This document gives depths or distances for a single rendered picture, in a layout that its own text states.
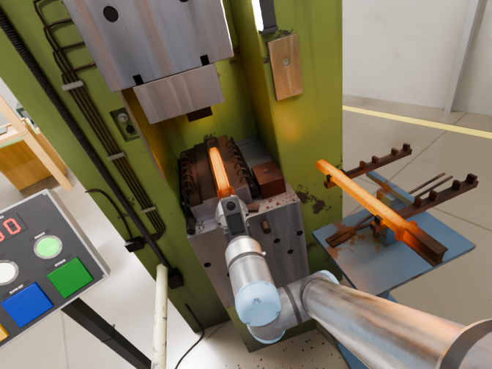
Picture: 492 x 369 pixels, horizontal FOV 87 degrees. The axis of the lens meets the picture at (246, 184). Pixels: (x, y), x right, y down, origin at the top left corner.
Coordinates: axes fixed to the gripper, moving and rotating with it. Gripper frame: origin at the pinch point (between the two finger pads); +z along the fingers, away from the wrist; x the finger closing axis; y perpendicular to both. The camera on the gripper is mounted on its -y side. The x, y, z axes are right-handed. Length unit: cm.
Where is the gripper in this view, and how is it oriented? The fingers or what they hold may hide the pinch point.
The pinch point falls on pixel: (226, 196)
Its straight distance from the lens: 80.0
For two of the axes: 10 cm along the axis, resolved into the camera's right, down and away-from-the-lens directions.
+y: 2.2, 7.7, 5.9
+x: 9.5, -3.1, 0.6
